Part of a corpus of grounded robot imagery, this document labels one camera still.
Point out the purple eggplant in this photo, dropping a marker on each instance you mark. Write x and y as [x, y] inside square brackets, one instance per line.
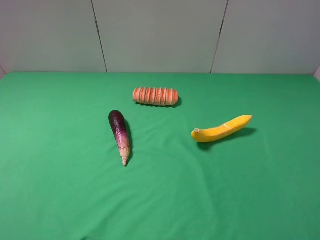
[118, 125]

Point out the orange ridged bread roll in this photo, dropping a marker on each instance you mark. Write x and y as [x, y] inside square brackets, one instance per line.
[156, 96]

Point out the yellow banana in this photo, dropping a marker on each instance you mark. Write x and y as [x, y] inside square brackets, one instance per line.
[217, 133]

